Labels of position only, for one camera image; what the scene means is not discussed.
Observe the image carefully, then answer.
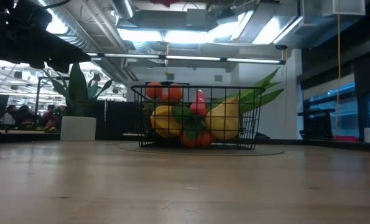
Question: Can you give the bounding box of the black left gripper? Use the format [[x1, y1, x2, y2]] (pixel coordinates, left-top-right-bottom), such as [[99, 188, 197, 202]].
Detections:
[[0, 0, 92, 74]]

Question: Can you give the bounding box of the orange tangerine cluster with leaves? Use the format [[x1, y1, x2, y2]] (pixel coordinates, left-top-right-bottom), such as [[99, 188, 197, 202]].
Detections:
[[180, 130, 215, 148], [145, 81, 184, 103]]

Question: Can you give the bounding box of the yellow star fruit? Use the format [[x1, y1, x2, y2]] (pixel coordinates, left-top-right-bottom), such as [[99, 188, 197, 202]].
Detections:
[[149, 105, 183, 139]]

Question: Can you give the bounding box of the orange carrot with green top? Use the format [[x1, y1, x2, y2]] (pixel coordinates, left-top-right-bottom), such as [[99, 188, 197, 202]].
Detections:
[[172, 89, 208, 133]]

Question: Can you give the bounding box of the yellow pear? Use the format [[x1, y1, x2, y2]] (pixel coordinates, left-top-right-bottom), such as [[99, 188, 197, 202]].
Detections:
[[205, 97, 241, 141]]

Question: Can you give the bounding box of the green bean bunch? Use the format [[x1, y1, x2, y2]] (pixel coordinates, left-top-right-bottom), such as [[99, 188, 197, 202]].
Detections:
[[209, 67, 285, 114]]

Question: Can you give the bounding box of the person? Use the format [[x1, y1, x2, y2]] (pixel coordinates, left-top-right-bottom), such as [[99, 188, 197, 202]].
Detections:
[[2, 105, 18, 126], [42, 103, 63, 130], [16, 105, 38, 127]]

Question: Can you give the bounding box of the green plant in white pot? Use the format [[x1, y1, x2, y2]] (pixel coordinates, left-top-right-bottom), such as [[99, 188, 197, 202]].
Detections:
[[42, 62, 114, 142]]

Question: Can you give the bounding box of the black partition panel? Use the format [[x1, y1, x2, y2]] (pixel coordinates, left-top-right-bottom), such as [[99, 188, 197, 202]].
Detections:
[[95, 100, 142, 141]]

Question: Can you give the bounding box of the long ceiling light strip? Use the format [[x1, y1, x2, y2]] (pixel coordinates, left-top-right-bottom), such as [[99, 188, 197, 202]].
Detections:
[[85, 52, 287, 65]]

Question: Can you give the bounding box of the grey round mat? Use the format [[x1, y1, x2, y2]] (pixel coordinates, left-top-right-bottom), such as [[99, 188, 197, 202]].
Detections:
[[117, 141, 285, 157]]

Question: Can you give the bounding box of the black mesh chair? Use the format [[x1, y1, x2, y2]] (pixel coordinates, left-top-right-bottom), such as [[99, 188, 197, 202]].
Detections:
[[297, 108, 336, 141]]

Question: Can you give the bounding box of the black wire basket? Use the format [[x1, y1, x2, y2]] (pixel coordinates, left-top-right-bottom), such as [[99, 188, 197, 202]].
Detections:
[[130, 84, 266, 151]]

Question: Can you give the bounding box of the yellow hanging cord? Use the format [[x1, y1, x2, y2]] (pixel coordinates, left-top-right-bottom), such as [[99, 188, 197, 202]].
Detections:
[[333, 0, 343, 139]]

